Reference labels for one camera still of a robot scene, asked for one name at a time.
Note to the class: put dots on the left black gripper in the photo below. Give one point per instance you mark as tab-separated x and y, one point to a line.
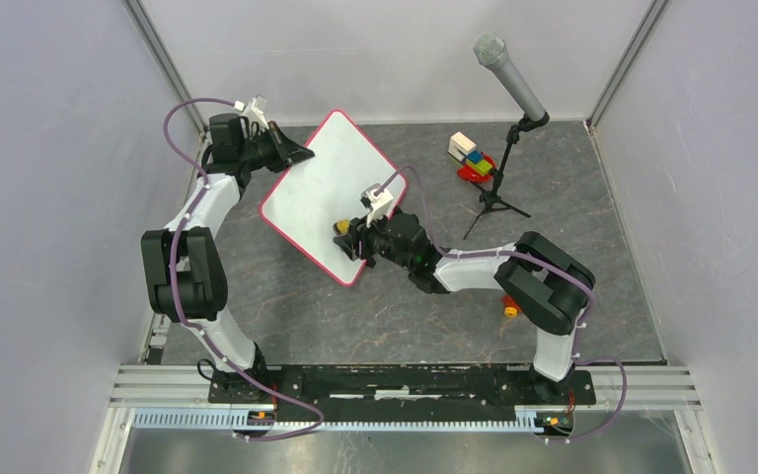
287	151

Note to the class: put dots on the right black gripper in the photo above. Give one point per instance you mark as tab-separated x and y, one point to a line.
358	232

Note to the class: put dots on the yellow bone-shaped eraser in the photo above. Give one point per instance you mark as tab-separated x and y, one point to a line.
342	227

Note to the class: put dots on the pink framed whiteboard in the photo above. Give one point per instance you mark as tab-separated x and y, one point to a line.
310	197

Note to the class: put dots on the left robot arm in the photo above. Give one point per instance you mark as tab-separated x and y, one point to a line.
184	274

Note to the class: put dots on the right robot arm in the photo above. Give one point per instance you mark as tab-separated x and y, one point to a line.
549	286

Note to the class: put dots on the colourful toy block stack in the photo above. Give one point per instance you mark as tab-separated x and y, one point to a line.
474	166

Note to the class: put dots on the red yellow toy car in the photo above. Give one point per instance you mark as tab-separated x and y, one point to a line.
510	307

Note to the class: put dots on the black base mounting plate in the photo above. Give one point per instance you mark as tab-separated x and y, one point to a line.
398	392

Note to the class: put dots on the black microphone tripod stand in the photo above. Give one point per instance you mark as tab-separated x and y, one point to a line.
490	198

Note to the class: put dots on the silver microphone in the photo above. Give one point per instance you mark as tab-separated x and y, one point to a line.
492	53

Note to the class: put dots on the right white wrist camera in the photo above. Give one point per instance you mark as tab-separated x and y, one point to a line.
378	201

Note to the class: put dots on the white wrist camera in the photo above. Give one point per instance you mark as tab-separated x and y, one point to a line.
378	201
254	112

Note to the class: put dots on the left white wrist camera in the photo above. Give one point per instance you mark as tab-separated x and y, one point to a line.
254	112

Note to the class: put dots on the slotted cable duct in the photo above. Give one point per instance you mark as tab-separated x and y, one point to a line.
243	420

